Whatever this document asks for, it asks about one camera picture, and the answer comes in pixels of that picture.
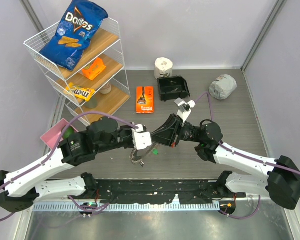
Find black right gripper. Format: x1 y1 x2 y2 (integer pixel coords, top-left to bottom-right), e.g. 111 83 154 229
150 114 203 149

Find keys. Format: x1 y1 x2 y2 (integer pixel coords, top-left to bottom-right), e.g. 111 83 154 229
164 80 181 93

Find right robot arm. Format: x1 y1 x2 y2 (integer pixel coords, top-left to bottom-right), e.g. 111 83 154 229
151 114 300 210

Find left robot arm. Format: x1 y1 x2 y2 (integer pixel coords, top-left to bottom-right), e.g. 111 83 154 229
0 117 134 213

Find orange razor box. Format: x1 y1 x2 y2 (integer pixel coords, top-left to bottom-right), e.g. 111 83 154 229
135 86 155 114

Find black plastic storage bin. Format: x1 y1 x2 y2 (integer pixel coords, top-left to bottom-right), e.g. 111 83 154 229
157 76 191 102

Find green lime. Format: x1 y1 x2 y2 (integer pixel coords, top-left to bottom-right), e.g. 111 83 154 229
62 126 75 139

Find yellow M&M candy bag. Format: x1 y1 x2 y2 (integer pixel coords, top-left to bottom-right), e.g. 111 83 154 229
65 82 96 102

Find white toilet paper roll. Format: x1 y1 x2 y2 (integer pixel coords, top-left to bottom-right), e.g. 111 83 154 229
154 57 174 79

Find pink plastic tray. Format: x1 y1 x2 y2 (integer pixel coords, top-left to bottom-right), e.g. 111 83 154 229
40 118 78 150

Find grey wrapped paper bundle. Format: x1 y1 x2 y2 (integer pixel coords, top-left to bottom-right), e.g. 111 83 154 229
208 74 238 100

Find orange snack box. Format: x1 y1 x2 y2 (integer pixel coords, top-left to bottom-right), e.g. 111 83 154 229
80 57 106 81

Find blue Doritos chip bag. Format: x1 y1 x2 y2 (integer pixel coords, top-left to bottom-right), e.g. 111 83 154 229
39 0 109 71

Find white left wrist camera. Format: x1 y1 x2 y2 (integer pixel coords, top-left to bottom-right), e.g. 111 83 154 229
132 124 153 151

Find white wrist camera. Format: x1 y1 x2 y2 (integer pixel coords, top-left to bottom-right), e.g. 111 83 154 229
132 124 153 151
174 98 196 123

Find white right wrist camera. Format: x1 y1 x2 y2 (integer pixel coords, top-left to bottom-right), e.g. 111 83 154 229
174 98 196 123

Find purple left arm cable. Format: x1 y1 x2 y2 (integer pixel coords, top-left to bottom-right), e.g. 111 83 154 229
0 111 143 223

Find white wire wooden shelf rack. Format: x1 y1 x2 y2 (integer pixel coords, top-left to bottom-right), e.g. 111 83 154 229
23 18 131 117

